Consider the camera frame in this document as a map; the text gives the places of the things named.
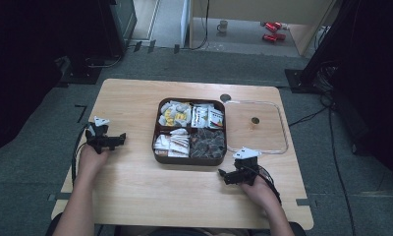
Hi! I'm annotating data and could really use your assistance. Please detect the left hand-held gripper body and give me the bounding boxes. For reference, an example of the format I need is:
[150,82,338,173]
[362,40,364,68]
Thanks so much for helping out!
[84,116,121,154]

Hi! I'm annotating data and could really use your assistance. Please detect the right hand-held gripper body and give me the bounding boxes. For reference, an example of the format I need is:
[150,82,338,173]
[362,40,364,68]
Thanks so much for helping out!
[229,147,262,187]

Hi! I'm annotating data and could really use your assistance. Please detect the person's left hand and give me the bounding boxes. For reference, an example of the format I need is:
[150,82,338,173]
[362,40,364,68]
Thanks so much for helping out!
[77,144,111,181]

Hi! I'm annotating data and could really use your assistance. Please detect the person's right hand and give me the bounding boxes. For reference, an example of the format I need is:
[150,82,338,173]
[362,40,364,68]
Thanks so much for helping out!
[239,174,280,214]

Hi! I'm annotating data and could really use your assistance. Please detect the pile of dark packets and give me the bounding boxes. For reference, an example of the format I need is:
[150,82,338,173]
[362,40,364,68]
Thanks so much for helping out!
[189,127,226,160]

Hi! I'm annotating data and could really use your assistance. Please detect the clear lid with wooden knob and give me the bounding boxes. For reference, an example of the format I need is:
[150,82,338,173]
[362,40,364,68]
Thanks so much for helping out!
[223,99,289,155]

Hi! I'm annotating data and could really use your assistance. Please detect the pile of white brown packets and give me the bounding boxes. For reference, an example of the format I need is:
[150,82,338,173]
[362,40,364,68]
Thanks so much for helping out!
[153,127,191,158]

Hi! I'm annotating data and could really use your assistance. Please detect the brown divided snack box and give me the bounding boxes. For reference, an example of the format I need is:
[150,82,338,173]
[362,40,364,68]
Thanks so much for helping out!
[151,96,228,166]

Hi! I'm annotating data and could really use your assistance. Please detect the pile of white printed packets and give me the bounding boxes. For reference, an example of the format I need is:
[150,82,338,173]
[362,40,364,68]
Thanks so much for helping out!
[191,103,225,130]

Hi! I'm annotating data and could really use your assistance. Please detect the pile of grey yellow packets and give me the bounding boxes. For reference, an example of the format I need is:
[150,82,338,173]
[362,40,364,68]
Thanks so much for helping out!
[157,100,193,128]

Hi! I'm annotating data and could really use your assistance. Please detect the person's dark clothing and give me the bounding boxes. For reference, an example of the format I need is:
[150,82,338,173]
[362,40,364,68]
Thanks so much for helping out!
[45,212,308,236]

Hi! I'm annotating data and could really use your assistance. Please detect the black stand with base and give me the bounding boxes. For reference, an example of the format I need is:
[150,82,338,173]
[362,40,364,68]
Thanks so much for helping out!
[284,0,360,94]
[58,0,139,86]

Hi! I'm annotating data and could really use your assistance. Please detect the red can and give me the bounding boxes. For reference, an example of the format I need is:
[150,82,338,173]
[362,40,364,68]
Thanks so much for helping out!
[260,21,284,33]

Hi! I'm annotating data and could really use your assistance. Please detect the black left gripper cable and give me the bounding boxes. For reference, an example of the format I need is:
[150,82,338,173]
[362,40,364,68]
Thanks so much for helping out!
[71,123,89,189]

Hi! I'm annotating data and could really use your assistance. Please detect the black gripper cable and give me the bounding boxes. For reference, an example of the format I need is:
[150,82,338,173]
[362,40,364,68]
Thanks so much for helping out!
[71,123,89,189]
[249,164,283,206]

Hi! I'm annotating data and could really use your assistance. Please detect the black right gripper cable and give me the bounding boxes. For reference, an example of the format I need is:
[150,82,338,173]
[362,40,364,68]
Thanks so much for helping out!
[249,164,283,206]

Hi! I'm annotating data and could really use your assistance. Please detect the black floor cable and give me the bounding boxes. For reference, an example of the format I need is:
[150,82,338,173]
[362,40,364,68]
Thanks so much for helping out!
[288,91,358,236]

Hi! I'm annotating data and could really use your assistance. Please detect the black hanging cable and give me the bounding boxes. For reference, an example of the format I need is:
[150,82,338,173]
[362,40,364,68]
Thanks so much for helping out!
[181,0,211,51]

